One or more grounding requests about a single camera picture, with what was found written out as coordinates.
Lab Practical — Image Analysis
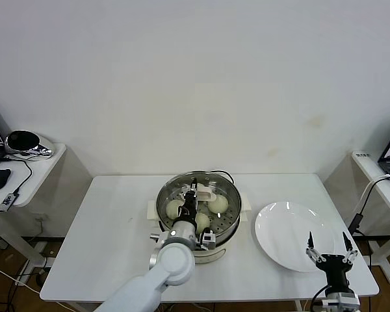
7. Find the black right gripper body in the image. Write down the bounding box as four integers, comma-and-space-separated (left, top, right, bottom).
315, 253, 352, 294

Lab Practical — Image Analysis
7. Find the black cooker power cord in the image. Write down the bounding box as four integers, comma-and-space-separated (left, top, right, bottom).
209, 170, 234, 183

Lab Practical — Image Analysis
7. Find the white electric cooker base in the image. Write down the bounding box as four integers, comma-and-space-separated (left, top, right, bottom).
194, 227, 240, 265

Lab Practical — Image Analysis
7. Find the white round plate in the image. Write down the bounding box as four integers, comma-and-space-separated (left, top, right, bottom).
254, 201, 335, 273

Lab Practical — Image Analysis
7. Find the black cable adapter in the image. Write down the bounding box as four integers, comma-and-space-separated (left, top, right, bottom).
347, 213, 367, 235

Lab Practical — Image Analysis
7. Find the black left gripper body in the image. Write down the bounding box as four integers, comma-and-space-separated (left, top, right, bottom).
177, 191, 199, 223

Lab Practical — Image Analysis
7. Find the stainless steel steamer pot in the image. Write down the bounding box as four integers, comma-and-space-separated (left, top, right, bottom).
146, 170, 252, 250

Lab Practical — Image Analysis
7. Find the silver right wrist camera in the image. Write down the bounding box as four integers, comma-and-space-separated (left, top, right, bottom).
323, 291, 360, 312

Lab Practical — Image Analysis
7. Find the white steamed baozi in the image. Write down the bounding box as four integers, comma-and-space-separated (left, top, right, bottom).
165, 200, 183, 220
207, 196, 230, 215
194, 213, 211, 233

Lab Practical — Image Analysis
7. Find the white floor cable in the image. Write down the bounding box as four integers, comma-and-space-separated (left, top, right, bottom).
0, 263, 42, 293

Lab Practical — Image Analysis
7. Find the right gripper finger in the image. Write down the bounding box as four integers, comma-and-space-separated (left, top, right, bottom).
341, 231, 358, 266
304, 231, 326, 263

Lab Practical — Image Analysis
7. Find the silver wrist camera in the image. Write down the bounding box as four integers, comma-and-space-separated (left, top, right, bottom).
200, 229, 217, 250
323, 291, 360, 312

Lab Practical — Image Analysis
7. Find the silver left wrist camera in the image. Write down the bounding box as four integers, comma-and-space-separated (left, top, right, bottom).
200, 229, 217, 250

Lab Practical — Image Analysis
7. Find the white side desk with mouse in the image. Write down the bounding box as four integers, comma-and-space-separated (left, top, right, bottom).
0, 142, 68, 270

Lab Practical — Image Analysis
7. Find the thin black desk cable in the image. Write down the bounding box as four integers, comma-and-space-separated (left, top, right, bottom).
1, 155, 33, 196

